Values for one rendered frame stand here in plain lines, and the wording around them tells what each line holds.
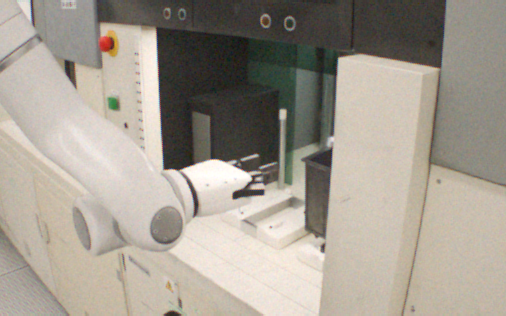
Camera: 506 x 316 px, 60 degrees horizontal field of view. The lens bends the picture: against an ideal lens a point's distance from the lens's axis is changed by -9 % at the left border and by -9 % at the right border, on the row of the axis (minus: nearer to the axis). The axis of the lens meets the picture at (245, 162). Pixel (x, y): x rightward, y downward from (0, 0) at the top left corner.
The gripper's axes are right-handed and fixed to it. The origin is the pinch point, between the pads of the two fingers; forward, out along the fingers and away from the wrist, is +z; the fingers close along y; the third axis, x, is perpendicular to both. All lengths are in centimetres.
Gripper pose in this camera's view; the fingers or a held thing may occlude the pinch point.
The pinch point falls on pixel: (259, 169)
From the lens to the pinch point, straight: 80.5
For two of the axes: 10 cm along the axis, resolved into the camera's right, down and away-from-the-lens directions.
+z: 7.6, -2.4, 6.0
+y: 6.5, 2.8, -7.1
